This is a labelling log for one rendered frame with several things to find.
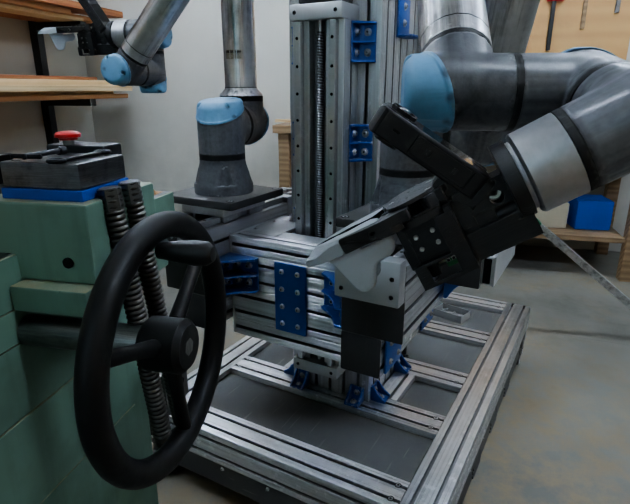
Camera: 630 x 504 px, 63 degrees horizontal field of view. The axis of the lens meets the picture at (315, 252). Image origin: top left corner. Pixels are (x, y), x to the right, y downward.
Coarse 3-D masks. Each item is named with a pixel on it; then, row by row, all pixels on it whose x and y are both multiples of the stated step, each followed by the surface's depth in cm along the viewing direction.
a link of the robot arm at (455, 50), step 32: (448, 0) 54; (480, 0) 55; (448, 32) 51; (480, 32) 51; (416, 64) 49; (448, 64) 48; (480, 64) 48; (512, 64) 48; (416, 96) 49; (448, 96) 48; (480, 96) 48; (512, 96) 48; (448, 128) 51; (480, 128) 51; (512, 128) 51
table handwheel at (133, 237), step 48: (144, 240) 47; (96, 288) 43; (192, 288) 59; (48, 336) 57; (96, 336) 42; (144, 336) 53; (192, 336) 56; (96, 384) 42; (96, 432) 43; (192, 432) 61; (144, 480) 50
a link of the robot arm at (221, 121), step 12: (204, 108) 123; (216, 108) 122; (228, 108) 123; (240, 108) 126; (204, 120) 124; (216, 120) 123; (228, 120) 123; (240, 120) 126; (252, 120) 134; (204, 132) 125; (216, 132) 124; (228, 132) 124; (240, 132) 127; (252, 132) 135; (204, 144) 126; (216, 144) 125; (228, 144) 125; (240, 144) 128
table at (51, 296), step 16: (160, 208) 87; (0, 256) 56; (16, 256) 57; (0, 272) 55; (16, 272) 57; (0, 288) 55; (16, 288) 56; (32, 288) 55; (48, 288) 55; (64, 288) 55; (80, 288) 55; (0, 304) 55; (16, 304) 56; (32, 304) 56; (48, 304) 55; (64, 304) 55; (80, 304) 55
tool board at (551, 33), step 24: (552, 0) 316; (576, 0) 315; (600, 0) 311; (624, 0) 308; (552, 24) 320; (576, 24) 318; (600, 24) 315; (624, 24) 312; (528, 48) 329; (552, 48) 325; (624, 48) 316
